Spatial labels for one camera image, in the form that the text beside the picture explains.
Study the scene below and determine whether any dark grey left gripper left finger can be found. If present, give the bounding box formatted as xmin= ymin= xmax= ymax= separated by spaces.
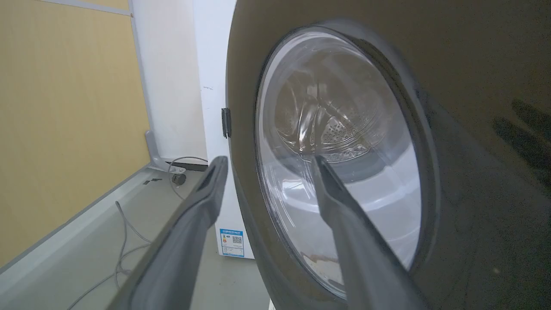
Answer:
xmin=107 ymin=156 xmax=229 ymax=310

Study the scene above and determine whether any grey metal partition foot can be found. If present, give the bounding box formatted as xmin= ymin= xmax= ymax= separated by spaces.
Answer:
xmin=145 ymin=131 xmax=186 ymax=174

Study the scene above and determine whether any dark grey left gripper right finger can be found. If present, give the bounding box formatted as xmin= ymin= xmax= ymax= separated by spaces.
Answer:
xmin=311 ymin=155 xmax=427 ymax=310

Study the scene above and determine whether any white washing machine body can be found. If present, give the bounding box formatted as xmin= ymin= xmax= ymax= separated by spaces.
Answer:
xmin=192 ymin=0 xmax=255 ymax=260

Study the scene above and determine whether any grey cable on floor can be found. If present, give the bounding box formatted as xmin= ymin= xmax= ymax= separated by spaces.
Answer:
xmin=67 ymin=201 xmax=152 ymax=310

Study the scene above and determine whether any dark round washing machine door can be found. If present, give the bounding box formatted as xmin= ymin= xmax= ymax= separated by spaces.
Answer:
xmin=226 ymin=0 xmax=551 ymax=310

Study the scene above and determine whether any blue energy label sticker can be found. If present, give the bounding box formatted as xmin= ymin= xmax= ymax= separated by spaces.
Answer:
xmin=220 ymin=229 xmax=245 ymax=258

